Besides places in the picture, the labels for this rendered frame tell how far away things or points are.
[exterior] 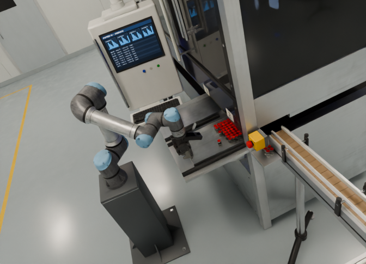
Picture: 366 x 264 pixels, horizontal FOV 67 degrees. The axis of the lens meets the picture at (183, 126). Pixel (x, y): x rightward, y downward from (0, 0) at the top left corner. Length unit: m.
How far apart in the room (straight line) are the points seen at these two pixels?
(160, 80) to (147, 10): 0.55
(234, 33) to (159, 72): 1.15
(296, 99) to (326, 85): 0.19
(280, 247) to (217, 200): 0.63
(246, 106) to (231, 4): 0.50
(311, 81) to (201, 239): 1.45
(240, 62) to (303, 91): 0.45
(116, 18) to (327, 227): 2.10
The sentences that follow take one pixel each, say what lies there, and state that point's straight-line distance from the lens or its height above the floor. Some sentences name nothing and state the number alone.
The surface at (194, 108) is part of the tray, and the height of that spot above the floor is 0.88.
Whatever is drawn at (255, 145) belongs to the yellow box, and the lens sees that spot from 1.45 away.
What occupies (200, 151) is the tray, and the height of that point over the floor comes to 0.88.
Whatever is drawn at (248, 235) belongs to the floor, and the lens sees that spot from 2.31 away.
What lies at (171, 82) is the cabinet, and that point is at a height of 0.93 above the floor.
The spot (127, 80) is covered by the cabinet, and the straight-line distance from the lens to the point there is 2.26.
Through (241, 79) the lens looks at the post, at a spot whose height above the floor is 1.35.
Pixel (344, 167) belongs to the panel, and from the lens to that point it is 2.34.
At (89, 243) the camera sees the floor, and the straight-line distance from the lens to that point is 2.78.
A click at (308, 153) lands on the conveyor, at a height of 0.93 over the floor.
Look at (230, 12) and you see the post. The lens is 1.18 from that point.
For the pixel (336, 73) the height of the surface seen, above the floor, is 1.13.
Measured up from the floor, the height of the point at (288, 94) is 1.14.
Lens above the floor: 2.05
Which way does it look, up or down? 38 degrees down
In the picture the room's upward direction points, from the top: 20 degrees counter-clockwise
